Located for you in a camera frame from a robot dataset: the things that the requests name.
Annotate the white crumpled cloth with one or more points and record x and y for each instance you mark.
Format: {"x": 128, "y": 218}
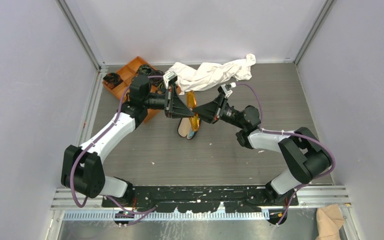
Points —
{"x": 210, "y": 74}

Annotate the aluminium frame rail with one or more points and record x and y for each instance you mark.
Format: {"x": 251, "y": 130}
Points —
{"x": 85, "y": 130}

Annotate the black glasses case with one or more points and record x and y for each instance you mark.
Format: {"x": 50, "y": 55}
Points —
{"x": 184, "y": 127}

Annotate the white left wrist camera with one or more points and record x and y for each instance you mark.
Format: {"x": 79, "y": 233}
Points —
{"x": 169, "y": 78}

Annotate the beige cloth bottom right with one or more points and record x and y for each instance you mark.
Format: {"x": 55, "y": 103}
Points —
{"x": 329, "y": 221}

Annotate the black coiled item far left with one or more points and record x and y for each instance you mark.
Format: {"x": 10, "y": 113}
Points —
{"x": 112, "y": 80}

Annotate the black coiled item top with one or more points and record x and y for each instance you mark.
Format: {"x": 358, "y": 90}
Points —
{"x": 146, "y": 70}

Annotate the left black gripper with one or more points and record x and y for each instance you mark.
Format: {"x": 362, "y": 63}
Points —
{"x": 179, "y": 109}

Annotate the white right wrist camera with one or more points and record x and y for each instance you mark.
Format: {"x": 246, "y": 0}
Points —
{"x": 227, "y": 89}

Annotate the orange compartment tray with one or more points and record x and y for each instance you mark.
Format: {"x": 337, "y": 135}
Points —
{"x": 127, "y": 73}

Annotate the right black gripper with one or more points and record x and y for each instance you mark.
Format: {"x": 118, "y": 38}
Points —
{"x": 212, "y": 111}

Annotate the black coiled item middle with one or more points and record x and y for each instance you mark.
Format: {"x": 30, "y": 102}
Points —
{"x": 156, "y": 78}

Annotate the blue cleaning cloth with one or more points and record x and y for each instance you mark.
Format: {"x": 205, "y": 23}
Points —
{"x": 191, "y": 135}

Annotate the black coiled item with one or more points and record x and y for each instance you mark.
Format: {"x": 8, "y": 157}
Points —
{"x": 112, "y": 80}
{"x": 156, "y": 78}
{"x": 146, "y": 70}

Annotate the white slotted cable duct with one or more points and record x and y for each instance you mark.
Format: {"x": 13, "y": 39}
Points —
{"x": 114, "y": 215}

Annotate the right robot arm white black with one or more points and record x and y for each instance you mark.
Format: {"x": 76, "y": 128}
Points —
{"x": 304, "y": 155}

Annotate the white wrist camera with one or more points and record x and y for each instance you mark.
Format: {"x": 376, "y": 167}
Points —
{"x": 227, "y": 89}
{"x": 169, "y": 78}

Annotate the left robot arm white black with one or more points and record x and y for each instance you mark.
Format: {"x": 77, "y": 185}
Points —
{"x": 82, "y": 168}

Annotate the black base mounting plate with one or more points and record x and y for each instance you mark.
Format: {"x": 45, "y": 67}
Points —
{"x": 199, "y": 198}

